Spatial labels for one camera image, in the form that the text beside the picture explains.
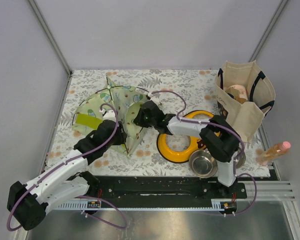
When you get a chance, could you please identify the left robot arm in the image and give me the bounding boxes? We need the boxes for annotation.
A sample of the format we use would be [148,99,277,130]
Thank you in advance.
[6,120,127,232]

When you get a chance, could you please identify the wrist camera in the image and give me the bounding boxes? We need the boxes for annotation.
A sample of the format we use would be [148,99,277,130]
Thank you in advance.
[146,92,162,106]
[99,108,117,122]

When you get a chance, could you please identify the pink cap plastic bottle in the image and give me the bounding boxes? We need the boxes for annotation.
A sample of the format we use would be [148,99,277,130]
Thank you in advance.
[257,141,291,166]

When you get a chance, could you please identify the avocado print cushion mat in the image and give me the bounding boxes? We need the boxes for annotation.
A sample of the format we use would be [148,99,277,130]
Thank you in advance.
[125,102,142,139]

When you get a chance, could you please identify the green avocado pet tent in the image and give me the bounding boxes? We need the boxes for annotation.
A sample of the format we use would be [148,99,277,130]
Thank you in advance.
[72,77,149,156]

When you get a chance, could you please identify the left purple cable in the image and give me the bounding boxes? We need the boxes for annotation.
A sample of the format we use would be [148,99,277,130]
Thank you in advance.
[6,102,128,231]

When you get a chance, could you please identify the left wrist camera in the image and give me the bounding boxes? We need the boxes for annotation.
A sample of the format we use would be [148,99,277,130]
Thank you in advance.
[99,108,117,122]

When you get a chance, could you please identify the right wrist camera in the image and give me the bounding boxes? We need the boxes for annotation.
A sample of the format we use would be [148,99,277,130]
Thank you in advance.
[146,92,162,106]

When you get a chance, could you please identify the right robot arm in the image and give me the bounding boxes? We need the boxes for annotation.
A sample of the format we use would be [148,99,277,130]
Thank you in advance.
[133,100,244,198]

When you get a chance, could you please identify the steel pet bowl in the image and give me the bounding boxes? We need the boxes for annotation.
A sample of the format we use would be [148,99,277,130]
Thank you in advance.
[188,149,218,179]
[235,147,246,169]

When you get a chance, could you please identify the beige canvas tote bag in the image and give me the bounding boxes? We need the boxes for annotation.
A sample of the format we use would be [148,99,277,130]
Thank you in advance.
[214,61,276,143]

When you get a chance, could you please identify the white slotted cable duct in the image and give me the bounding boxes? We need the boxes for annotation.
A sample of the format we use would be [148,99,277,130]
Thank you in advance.
[55,199,101,211]

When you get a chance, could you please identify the floral table mat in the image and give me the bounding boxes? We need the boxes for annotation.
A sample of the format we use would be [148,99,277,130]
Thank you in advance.
[46,68,272,178]

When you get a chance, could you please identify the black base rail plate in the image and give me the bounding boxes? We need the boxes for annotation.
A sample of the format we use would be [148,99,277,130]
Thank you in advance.
[87,176,247,209]

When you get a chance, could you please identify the yellow double bowl stand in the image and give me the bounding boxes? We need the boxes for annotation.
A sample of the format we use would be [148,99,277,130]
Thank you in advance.
[156,109,221,165]

